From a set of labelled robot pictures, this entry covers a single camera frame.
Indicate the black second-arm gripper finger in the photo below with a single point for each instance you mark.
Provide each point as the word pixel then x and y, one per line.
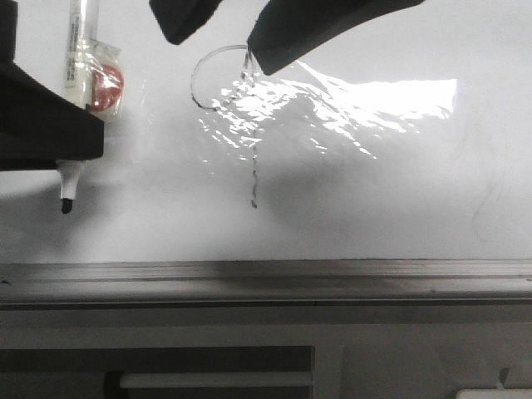
pixel 179 19

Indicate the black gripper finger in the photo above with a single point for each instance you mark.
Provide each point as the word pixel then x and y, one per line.
pixel 288 29
pixel 39 127

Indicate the white whiteboard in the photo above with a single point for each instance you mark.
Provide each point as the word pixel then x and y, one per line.
pixel 406 137

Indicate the aluminium whiteboard frame rail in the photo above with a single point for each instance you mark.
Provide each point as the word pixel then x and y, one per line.
pixel 263 281

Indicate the red magnet taped to marker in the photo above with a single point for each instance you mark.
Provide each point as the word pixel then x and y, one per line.
pixel 107 80

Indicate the white dry-erase marker pen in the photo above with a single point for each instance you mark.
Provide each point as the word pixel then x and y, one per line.
pixel 83 23

